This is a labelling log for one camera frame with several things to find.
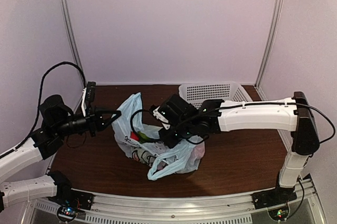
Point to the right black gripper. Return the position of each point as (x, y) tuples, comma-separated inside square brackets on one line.
[(170, 141)]

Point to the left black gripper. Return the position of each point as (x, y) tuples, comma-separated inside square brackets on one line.
[(94, 120)]

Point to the light blue printed plastic bag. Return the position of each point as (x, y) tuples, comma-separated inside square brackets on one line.
[(162, 160)]

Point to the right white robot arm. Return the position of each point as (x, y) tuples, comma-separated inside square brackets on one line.
[(290, 114)]

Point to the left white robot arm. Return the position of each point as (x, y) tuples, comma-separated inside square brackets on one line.
[(40, 145)]

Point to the red fruit in bag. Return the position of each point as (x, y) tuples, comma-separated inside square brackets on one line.
[(134, 137)]

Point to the green fruit in bag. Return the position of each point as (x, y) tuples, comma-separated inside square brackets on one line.
[(144, 138)]

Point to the white perforated plastic basket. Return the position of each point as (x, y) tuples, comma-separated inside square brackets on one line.
[(197, 93)]

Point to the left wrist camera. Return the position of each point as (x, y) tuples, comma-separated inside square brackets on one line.
[(88, 97)]

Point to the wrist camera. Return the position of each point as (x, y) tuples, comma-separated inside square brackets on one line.
[(154, 110), (88, 97)]

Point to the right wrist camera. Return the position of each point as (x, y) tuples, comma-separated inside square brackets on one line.
[(154, 110)]

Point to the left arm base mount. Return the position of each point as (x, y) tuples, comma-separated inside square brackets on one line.
[(73, 207)]

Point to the aluminium front rail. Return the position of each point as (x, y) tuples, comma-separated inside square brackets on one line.
[(236, 208)]

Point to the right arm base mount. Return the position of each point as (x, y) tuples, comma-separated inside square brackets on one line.
[(275, 201)]

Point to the left aluminium corner post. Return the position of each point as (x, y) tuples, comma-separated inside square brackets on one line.
[(71, 39)]

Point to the aluminium corner post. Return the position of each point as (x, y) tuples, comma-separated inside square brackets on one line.
[(71, 39), (276, 14)]

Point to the right aluminium corner post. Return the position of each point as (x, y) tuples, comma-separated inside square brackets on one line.
[(276, 14)]

